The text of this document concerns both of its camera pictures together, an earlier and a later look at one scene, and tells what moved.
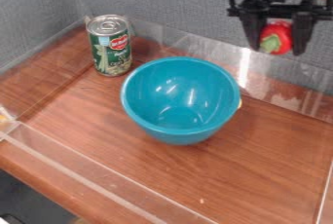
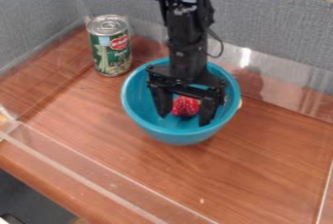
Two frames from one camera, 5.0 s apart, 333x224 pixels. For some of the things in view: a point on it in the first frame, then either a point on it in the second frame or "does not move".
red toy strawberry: (275, 37) → (184, 106)
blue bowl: (180, 99) does not move
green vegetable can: (111, 44) does not move
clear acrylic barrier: (134, 126) does not move
